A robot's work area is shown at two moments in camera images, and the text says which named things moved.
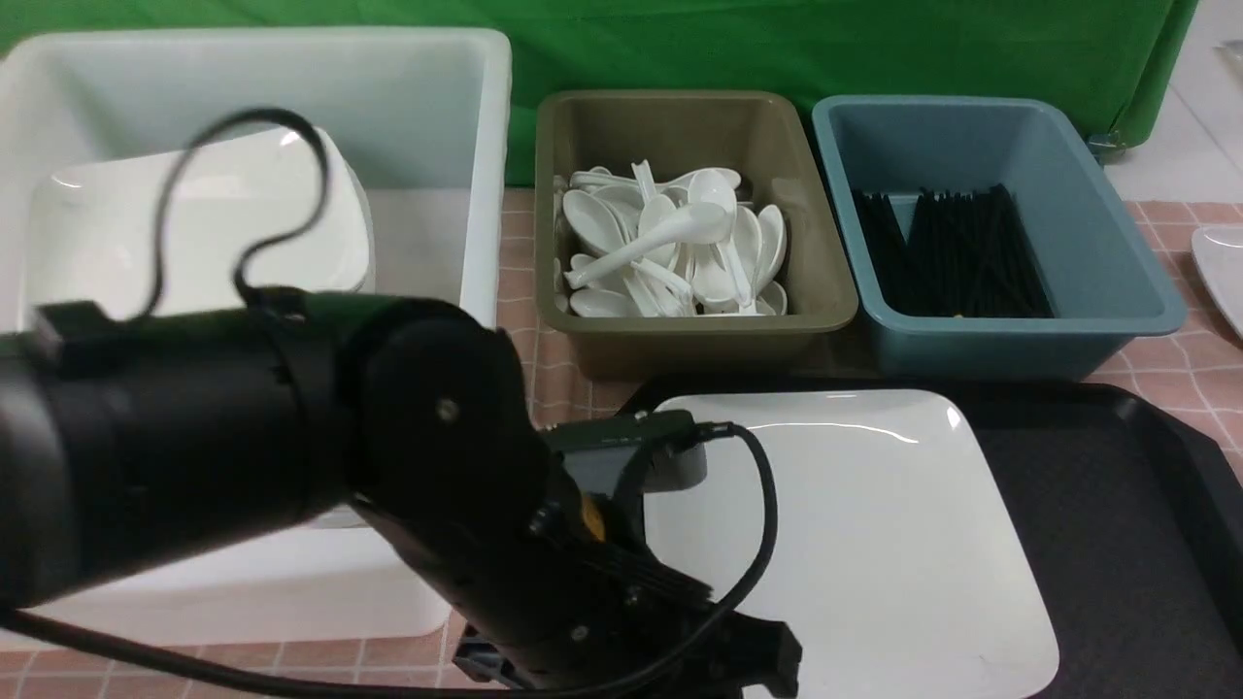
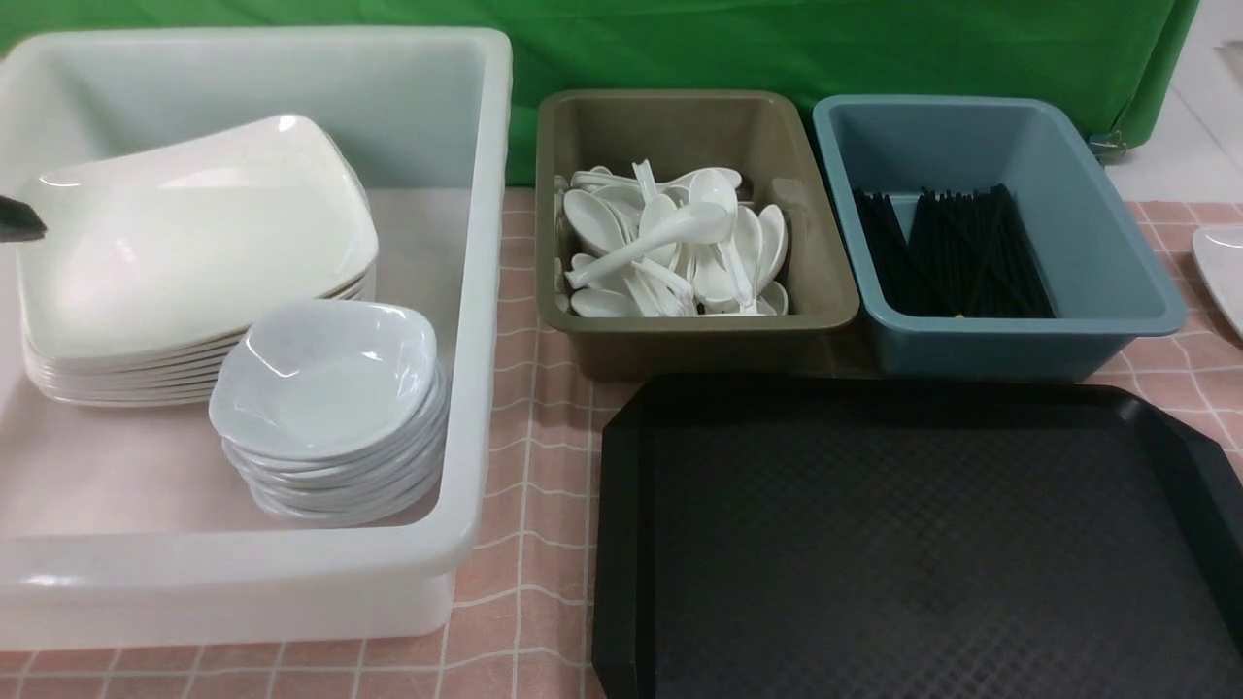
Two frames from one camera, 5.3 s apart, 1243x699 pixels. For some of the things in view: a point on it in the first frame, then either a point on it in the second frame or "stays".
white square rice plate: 896,562 to 189,239
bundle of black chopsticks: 968,254 stays
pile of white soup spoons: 630,245 stays
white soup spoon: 704,222 stays
